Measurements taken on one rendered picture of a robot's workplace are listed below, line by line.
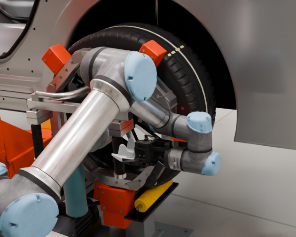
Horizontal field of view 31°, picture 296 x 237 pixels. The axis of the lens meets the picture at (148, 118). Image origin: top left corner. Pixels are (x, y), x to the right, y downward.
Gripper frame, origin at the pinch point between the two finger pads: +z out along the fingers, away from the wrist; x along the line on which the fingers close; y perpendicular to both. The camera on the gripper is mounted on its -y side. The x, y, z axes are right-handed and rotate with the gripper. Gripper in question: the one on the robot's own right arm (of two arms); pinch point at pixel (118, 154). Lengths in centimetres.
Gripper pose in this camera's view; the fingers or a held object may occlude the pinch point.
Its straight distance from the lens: 183.1
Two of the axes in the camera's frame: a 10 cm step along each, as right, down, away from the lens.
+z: -8.9, -1.1, 4.5
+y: -0.5, -9.4, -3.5
